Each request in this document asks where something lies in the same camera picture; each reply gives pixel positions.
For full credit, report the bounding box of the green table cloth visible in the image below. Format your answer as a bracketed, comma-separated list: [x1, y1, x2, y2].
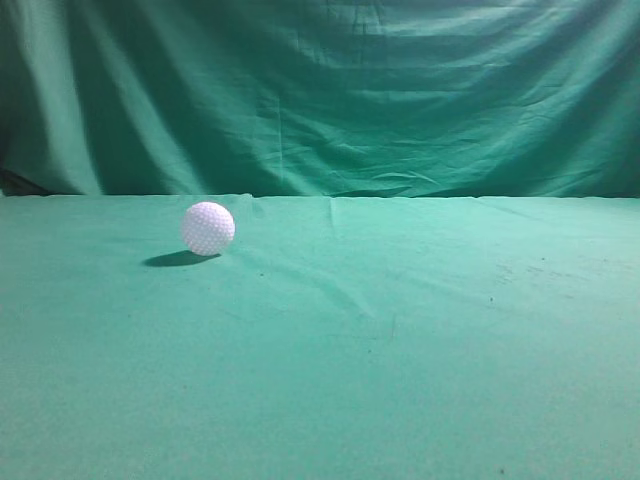
[1, 195, 639, 479]

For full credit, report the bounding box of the white dimpled golf ball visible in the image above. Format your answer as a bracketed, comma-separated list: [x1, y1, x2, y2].
[181, 202, 236, 256]

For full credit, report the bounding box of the green cloth backdrop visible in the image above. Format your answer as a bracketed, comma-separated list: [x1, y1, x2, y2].
[1, 1, 639, 198]

